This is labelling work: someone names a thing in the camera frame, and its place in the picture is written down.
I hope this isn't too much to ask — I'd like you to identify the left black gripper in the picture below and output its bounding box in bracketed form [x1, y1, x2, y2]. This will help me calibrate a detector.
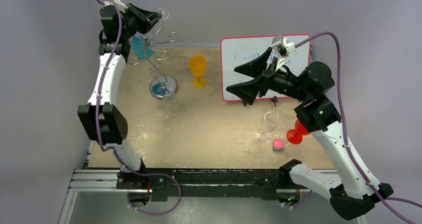
[120, 4, 161, 40]

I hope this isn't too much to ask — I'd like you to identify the blue plastic wine glass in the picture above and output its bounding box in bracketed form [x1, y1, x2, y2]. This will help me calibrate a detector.
[129, 36, 153, 60]

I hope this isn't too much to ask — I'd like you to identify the clear champagne flute glass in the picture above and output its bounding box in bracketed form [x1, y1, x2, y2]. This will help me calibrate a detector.
[151, 3, 170, 21]

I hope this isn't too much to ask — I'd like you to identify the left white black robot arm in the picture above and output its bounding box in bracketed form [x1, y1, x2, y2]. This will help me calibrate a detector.
[77, 3, 162, 189]

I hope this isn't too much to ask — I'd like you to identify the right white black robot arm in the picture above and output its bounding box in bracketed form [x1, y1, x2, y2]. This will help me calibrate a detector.
[226, 48, 393, 220]

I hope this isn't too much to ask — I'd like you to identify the clear wine glass right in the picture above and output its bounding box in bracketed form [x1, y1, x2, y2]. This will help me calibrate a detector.
[255, 112, 280, 141]

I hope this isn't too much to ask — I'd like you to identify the orange plastic wine glass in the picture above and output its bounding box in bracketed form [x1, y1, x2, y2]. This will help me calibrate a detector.
[188, 55, 207, 88]

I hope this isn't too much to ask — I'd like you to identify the red plastic wine glass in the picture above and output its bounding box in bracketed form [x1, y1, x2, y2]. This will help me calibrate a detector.
[286, 119, 310, 145]

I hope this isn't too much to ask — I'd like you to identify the clear tumbler glass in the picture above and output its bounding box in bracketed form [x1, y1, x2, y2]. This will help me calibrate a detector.
[162, 93, 179, 115]

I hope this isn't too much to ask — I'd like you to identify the pink framed whiteboard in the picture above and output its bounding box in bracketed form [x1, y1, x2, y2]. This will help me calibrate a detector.
[220, 35, 312, 102]

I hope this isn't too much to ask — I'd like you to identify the pink grey eraser block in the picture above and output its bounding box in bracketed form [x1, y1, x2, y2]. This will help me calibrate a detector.
[272, 139, 285, 152]

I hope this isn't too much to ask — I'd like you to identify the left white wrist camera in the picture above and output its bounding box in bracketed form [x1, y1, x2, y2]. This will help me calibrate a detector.
[113, 0, 127, 11]

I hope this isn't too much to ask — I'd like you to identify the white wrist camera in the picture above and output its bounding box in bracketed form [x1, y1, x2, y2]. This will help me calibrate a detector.
[272, 35, 296, 72]
[113, 0, 127, 11]

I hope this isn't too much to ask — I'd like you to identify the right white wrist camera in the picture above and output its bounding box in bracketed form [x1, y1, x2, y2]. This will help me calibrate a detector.
[272, 35, 296, 72]

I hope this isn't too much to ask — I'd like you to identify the silver wire wine glass rack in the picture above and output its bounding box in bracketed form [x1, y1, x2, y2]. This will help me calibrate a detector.
[128, 21, 179, 101]

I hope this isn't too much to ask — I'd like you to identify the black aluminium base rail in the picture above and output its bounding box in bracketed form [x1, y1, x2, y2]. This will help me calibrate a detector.
[67, 168, 337, 204]

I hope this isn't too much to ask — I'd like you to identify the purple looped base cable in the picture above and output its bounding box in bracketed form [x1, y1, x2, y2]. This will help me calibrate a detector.
[127, 172, 182, 216]

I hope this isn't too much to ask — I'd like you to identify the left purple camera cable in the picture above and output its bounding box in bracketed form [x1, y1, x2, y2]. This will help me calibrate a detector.
[94, 0, 139, 174]

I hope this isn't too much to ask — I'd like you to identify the purple camera cable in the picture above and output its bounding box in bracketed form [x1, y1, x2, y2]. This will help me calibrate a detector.
[295, 31, 422, 224]
[94, 0, 139, 174]

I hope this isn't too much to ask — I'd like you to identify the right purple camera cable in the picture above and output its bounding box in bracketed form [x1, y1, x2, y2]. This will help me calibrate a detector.
[295, 31, 422, 224]

